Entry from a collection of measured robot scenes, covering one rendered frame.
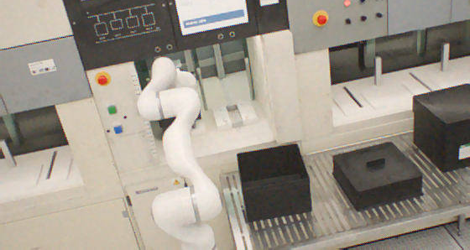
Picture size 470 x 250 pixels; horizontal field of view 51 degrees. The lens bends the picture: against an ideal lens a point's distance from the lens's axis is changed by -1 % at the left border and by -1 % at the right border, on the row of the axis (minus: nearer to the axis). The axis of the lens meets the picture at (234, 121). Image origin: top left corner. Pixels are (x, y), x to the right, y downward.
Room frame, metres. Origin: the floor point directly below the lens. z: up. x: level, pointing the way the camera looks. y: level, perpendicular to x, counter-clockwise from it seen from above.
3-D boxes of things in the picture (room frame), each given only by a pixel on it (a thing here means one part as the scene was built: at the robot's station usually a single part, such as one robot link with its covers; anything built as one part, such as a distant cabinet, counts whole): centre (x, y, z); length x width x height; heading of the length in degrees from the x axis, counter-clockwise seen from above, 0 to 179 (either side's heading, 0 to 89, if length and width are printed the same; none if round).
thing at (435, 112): (1.86, -0.97, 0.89); 0.29 x 0.29 x 0.25; 6
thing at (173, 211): (1.32, 0.23, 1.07); 0.19 x 0.12 x 0.24; 94
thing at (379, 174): (1.72, -0.56, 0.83); 0.29 x 0.29 x 0.13; 6
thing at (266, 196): (1.75, -0.12, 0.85); 0.28 x 0.28 x 0.17; 89
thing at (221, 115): (2.33, -0.01, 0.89); 0.22 x 0.21 x 0.04; 5
